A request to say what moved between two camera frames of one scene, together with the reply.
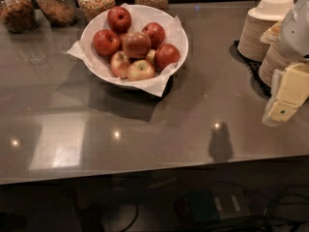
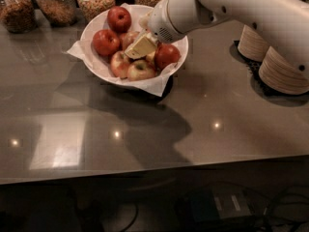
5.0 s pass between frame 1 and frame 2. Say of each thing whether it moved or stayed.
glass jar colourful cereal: stayed
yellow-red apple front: stayed
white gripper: moved
